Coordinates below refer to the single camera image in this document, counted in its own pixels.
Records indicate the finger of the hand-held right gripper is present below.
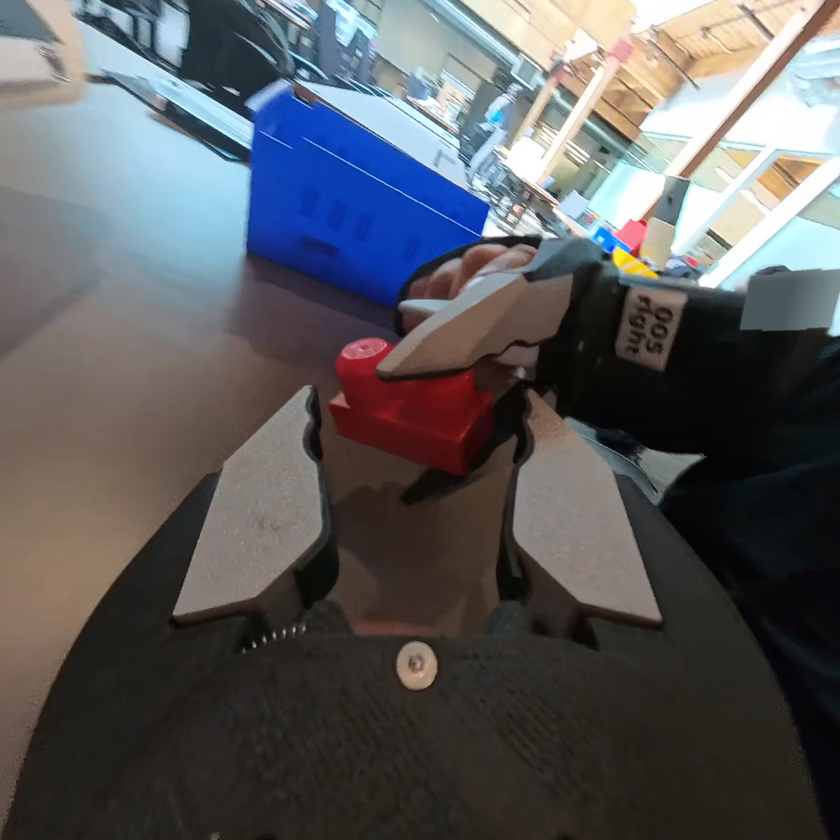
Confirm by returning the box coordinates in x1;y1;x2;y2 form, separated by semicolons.
375;272;577;383
400;344;549;506

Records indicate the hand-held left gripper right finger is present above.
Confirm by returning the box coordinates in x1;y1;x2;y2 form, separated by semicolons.
499;388;664;630

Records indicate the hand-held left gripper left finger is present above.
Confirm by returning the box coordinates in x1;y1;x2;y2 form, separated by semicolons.
172;385;340;624

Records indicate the red plastic block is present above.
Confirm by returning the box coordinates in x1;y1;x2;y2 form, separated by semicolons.
328;336;496;478

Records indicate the person's right hand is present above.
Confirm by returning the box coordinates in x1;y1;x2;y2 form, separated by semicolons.
406;243;540;309

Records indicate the cardboard box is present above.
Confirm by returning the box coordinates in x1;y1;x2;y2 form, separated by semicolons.
640;176;691;263

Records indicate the blue storage bin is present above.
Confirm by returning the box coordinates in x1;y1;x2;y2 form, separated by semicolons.
244;79;492;309

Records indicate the dark flat board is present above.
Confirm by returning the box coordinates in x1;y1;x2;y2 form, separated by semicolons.
92;69;253;164

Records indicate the black office chair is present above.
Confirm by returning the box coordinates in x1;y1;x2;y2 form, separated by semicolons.
180;0;296;119

